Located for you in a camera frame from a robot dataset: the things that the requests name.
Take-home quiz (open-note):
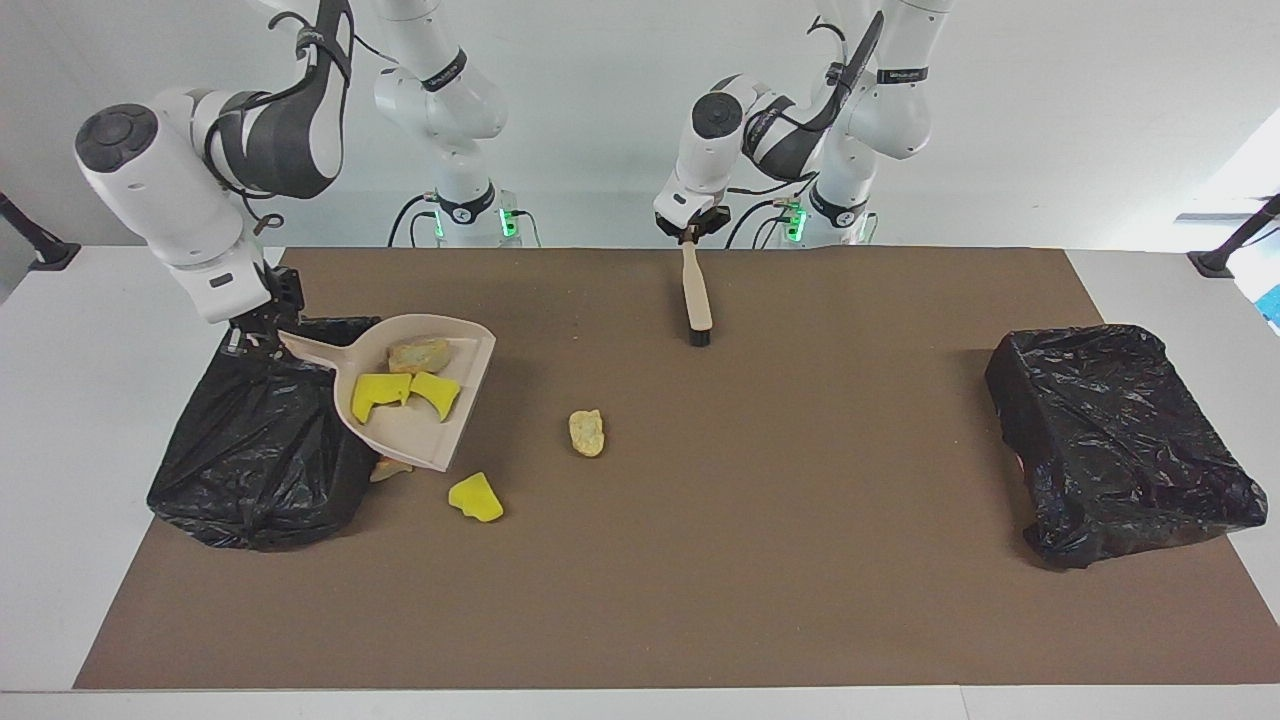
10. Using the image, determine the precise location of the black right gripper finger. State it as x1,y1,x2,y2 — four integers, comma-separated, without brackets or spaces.
226,320,281,357

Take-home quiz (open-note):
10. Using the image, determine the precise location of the beige hand brush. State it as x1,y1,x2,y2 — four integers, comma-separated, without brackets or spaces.
680,240,714,348

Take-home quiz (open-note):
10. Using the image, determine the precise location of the notched yellow sponge piece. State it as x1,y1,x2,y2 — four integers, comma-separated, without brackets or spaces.
350,373,413,425

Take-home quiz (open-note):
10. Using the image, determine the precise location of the beige crusty bread chunk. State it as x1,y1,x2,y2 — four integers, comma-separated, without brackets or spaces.
387,337,453,376

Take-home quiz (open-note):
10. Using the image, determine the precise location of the curved yellow sponge piece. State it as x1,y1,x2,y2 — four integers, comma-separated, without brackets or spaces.
408,372,463,423

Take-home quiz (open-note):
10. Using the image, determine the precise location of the beige plastic dustpan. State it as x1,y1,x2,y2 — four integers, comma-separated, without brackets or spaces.
277,314,498,474

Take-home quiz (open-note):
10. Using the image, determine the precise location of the pale yellowish bread lump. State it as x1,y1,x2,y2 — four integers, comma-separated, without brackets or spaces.
569,409,607,459

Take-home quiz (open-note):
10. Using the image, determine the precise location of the bin lined with black bag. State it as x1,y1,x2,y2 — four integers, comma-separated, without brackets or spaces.
984,322,1269,571
147,314,406,552

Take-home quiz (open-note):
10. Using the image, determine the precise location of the white cardboard box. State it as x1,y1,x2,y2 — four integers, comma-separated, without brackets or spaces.
131,193,186,241
180,190,238,241

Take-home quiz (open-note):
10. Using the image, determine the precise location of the chunky yellow sponge piece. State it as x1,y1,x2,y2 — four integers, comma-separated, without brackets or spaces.
447,472,505,524

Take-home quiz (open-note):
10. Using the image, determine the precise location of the brown table mat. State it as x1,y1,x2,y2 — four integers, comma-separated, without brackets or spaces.
73,247,1280,691

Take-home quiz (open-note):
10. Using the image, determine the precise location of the black base power cable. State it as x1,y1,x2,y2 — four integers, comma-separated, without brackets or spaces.
727,195,801,248
388,193,441,248

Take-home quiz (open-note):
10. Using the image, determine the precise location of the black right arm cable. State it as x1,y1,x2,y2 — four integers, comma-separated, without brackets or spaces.
205,0,356,236

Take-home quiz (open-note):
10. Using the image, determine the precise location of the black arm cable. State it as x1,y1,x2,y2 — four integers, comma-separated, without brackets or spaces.
730,10,886,201
205,0,356,236

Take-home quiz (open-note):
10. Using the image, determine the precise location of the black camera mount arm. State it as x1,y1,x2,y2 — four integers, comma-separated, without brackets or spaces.
0,192,81,272
1188,193,1280,279

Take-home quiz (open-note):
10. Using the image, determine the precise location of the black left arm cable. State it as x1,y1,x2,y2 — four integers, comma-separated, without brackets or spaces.
730,10,886,201

